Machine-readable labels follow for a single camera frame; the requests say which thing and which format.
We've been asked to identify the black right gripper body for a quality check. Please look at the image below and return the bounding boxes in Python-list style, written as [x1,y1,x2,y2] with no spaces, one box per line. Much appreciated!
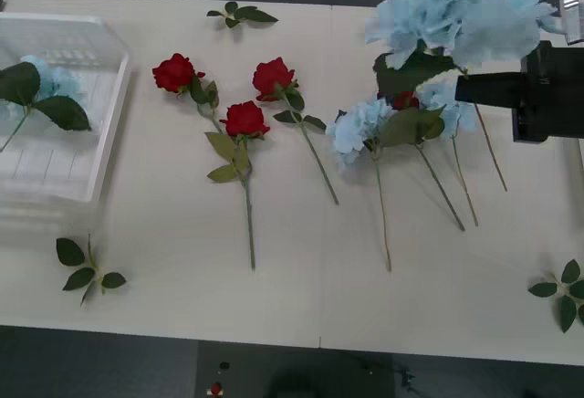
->
[510,40,584,143]

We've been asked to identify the red artificial rose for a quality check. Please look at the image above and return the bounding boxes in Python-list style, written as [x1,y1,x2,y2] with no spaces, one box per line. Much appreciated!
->
[219,99,271,271]
[377,89,466,233]
[151,52,252,184]
[252,56,341,206]

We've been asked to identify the shallow white plastic box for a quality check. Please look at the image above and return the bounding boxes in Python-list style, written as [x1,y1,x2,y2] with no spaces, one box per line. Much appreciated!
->
[0,11,134,230]

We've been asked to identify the pale blue artificial flower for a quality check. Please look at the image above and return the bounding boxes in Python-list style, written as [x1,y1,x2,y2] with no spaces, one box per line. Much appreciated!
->
[364,0,567,193]
[325,98,397,274]
[0,54,92,152]
[417,79,480,228]

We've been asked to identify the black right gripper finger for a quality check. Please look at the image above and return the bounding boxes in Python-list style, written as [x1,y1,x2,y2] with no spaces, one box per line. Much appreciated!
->
[454,72,526,92]
[454,89,526,108]

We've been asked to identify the loose green leaf twig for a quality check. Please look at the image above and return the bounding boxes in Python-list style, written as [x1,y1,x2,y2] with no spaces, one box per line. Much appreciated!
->
[205,0,279,30]
[527,258,584,334]
[55,233,128,308]

